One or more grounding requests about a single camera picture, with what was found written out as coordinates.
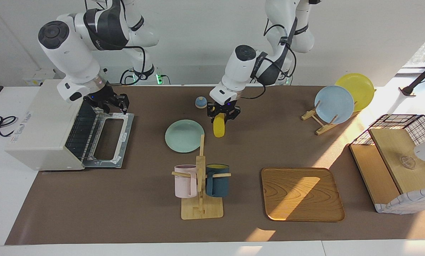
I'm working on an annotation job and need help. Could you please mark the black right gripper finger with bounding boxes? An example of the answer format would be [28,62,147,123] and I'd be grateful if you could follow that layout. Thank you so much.
[85,101,110,115]
[117,93,130,115]

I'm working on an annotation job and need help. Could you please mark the yellow corn cob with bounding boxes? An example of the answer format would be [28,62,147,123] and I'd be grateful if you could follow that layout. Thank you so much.
[213,113,226,138]

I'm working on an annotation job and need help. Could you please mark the mint green plate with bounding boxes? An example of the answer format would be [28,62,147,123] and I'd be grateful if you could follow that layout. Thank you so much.
[165,119,205,153]

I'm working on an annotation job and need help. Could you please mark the glass oven door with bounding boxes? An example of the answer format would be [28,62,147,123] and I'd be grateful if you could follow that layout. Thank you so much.
[83,113,134,168]

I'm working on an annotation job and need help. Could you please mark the white toaster oven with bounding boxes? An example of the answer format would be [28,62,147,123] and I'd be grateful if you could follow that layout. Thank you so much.
[5,80,99,171]

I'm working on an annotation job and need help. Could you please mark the white socket box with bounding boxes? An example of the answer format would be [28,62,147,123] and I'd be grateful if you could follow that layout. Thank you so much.
[23,71,58,87]

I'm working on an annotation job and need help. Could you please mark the dark blue mug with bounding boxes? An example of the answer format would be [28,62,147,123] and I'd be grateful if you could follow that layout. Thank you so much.
[205,164,230,198]

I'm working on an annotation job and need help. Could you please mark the pink mug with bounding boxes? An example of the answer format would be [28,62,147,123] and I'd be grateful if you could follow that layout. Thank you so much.
[174,165,198,198]

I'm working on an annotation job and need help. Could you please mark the wooden plate rack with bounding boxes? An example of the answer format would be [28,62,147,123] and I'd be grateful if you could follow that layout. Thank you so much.
[301,101,358,135]

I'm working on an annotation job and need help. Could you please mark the brown table mat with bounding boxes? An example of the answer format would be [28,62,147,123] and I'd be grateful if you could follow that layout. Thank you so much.
[4,85,425,246]

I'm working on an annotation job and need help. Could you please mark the wooden mug rack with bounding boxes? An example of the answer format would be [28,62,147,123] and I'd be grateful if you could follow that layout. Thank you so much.
[172,134,232,220]

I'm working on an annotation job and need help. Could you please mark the light blue plate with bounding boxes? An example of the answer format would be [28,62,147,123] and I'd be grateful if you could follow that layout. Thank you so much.
[314,85,355,124]

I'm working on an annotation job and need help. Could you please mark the wooden tray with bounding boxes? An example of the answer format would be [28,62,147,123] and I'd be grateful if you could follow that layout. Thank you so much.
[261,167,345,223]

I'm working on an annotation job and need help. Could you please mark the yellow plate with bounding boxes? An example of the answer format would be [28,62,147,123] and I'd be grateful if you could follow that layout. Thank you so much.
[335,73,375,112]

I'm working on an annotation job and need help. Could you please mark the wooden base board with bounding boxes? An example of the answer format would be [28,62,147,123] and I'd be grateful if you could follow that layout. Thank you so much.
[349,144,401,205]

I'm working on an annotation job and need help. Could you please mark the wooden lid board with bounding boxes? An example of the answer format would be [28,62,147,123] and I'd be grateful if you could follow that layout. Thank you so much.
[369,128,425,194]

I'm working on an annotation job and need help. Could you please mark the white checked cloth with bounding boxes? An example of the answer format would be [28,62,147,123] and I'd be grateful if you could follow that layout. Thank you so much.
[374,187,425,215]

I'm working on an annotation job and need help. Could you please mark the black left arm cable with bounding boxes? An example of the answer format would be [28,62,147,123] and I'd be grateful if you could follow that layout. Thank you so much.
[239,18,298,101]

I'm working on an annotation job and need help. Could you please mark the black wire basket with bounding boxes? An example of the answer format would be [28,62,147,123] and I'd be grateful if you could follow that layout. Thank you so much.
[351,114,425,178]

